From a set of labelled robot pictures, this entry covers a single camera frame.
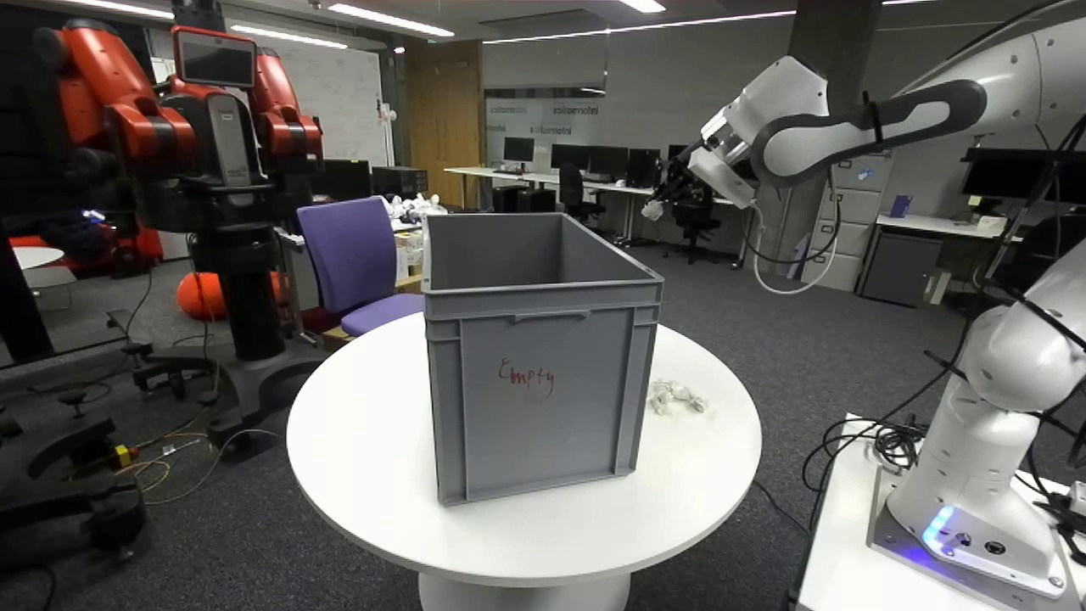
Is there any heap of white objects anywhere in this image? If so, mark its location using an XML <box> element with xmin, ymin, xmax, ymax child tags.
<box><xmin>379</xmin><ymin>193</ymin><xmax>449</xmax><ymax>228</ymax></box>

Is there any grey plastic crate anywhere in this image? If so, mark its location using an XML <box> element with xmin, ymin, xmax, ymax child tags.
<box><xmin>421</xmin><ymin>212</ymin><xmax>665</xmax><ymax>507</ymax></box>

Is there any grey filing cabinet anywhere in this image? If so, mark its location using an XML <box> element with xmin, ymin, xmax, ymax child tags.
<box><xmin>800</xmin><ymin>151</ymin><xmax>895</xmax><ymax>293</ymax></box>

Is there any coil of black cable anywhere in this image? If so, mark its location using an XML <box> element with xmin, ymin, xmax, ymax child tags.
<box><xmin>801</xmin><ymin>414</ymin><xmax>929</xmax><ymax>510</ymax></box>

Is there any black monitor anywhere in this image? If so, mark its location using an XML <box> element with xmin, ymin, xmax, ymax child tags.
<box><xmin>960</xmin><ymin>148</ymin><xmax>1086</xmax><ymax>206</ymax></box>

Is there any white crumpled paper wad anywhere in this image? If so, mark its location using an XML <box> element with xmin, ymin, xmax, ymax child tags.
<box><xmin>647</xmin><ymin>378</ymin><xmax>710</xmax><ymax>418</ymax></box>

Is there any orange ball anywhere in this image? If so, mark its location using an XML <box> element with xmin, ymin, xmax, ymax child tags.
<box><xmin>176</xmin><ymin>271</ymin><xmax>287</xmax><ymax>322</ymax></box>

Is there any small round white table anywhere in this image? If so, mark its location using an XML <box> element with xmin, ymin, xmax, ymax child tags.
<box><xmin>10</xmin><ymin>245</ymin><xmax>66</xmax><ymax>272</ymax></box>

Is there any long white desk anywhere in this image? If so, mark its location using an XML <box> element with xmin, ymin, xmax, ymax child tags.
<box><xmin>443</xmin><ymin>165</ymin><xmax>749</xmax><ymax>255</ymax></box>

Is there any yellow cable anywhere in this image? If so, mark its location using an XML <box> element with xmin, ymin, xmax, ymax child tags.
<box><xmin>110</xmin><ymin>429</ymin><xmax>285</xmax><ymax>507</ymax></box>

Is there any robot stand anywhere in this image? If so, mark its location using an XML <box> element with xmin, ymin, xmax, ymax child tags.
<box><xmin>795</xmin><ymin>414</ymin><xmax>1086</xmax><ymax>611</ymax></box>

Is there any black office chair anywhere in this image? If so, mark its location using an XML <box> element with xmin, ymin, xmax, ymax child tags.
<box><xmin>665</xmin><ymin>180</ymin><xmax>723</xmax><ymax>265</ymax></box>
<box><xmin>557</xmin><ymin>162</ymin><xmax>607</xmax><ymax>228</ymax></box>

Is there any black machine base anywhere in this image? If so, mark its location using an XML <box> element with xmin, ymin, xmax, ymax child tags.
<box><xmin>0</xmin><ymin>406</ymin><xmax>147</xmax><ymax>568</ymax></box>

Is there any purple office chair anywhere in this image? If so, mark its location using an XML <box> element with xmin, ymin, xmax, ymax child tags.
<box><xmin>296</xmin><ymin>196</ymin><xmax>426</xmax><ymax>339</ymax></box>

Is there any wooden door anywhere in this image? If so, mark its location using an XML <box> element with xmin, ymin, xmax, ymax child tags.
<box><xmin>405</xmin><ymin>41</ymin><xmax>485</xmax><ymax>210</ymax></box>

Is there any whiteboard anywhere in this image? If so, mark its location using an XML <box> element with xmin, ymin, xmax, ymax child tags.
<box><xmin>270</xmin><ymin>41</ymin><xmax>389</xmax><ymax>168</ymax></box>

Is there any row of monitors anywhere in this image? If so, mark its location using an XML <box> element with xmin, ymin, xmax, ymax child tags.
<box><xmin>502</xmin><ymin>136</ymin><xmax>690</xmax><ymax>189</ymax></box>

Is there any dark grey pedestal cabinet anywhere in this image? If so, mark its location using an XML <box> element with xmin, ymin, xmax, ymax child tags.
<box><xmin>855</xmin><ymin>230</ymin><xmax>944</xmax><ymax>308</ymax></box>

